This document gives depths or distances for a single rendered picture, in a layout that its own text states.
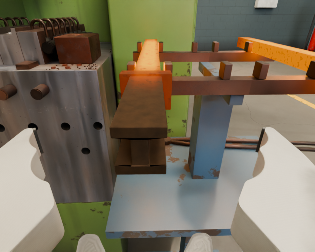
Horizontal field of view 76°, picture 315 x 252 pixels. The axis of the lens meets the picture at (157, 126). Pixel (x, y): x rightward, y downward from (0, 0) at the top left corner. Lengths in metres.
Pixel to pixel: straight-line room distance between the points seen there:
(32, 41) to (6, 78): 0.11
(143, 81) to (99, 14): 0.89
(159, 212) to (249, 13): 7.21
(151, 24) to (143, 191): 0.48
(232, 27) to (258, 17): 0.84
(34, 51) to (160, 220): 0.49
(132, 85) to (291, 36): 8.23
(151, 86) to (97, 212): 0.69
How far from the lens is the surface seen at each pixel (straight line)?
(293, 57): 0.40
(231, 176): 0.50
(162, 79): 0.18
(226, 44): 7.22
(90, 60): 0.57
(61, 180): 0.72
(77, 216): 0.83
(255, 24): 7.57
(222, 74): 0.28
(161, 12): 0.68
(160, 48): 0.46
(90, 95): 0.53
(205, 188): 0.46
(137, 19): 0.68
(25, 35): 0.62
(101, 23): 1.04
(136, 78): 0.18
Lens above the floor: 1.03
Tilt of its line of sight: 29 degrees down
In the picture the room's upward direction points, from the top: straight up
